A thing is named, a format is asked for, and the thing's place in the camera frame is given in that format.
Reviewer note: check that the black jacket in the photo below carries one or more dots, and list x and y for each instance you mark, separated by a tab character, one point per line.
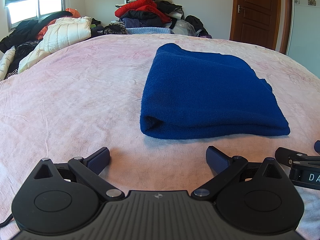
168	7

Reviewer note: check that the blue beaded sweater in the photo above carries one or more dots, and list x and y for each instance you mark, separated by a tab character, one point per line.
205	92

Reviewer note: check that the black and orange clothes pile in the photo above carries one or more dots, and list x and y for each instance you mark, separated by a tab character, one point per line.
22	28

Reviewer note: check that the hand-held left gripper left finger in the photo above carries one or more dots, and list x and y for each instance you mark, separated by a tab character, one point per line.
100	158

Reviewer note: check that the clear plastic bag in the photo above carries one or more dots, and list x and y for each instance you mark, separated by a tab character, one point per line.
183	28

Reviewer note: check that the wooden door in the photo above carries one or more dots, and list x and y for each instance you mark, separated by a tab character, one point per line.
257	15

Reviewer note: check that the light blue quilted blanket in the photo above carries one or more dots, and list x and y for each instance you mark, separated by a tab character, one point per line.
150	30

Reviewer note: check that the white quilted jacket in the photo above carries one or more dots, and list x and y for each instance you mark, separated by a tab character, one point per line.
62	35

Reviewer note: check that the white printed quilt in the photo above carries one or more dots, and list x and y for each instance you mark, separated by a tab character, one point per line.
6	62

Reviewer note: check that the fuzzy patterned hat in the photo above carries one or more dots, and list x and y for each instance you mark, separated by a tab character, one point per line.
115	28

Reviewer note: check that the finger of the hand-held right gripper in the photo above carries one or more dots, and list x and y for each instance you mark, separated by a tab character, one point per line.
290	156
318	146

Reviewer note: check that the black bag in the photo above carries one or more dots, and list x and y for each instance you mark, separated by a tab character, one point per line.
197	23

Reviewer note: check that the window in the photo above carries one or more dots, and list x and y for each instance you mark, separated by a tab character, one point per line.
30	10

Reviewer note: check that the pile of clothes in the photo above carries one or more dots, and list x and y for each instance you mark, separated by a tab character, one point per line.
142	20

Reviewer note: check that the pink blanket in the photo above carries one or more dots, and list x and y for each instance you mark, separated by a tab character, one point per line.
75	105

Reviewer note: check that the dark patterned garment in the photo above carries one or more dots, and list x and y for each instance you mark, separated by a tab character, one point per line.
25	48

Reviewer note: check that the red garment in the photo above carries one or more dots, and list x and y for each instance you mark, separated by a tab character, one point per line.
140	5

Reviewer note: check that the orange garment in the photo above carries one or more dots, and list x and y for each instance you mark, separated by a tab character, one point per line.
72	12

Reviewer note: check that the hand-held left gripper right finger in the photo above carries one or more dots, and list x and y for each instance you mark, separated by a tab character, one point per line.
216	158

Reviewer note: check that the purple bag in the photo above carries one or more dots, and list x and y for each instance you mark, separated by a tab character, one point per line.
206	35

